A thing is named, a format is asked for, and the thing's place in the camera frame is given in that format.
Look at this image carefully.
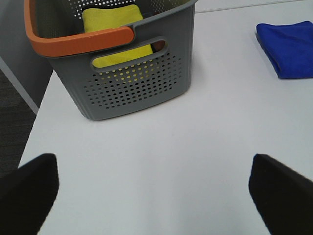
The yellow towel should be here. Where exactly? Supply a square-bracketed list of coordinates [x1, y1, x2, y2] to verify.
[82, 4, 153, 68]

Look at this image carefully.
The orange basket handle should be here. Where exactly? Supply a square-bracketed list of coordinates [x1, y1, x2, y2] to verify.
[24, 0, 134, 57]

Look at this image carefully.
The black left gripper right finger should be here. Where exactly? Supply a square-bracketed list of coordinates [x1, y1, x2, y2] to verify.
[248, 154, 313, 235]

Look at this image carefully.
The grey perforated plastic basket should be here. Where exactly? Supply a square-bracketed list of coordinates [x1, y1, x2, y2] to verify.
[35, 0, 195, 120]

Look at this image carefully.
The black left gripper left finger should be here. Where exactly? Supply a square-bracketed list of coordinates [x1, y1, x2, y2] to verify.
[0, 153, 59, 235]

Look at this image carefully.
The folded blue towel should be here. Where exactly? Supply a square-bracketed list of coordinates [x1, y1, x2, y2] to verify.
[256, 21, 313, 79]

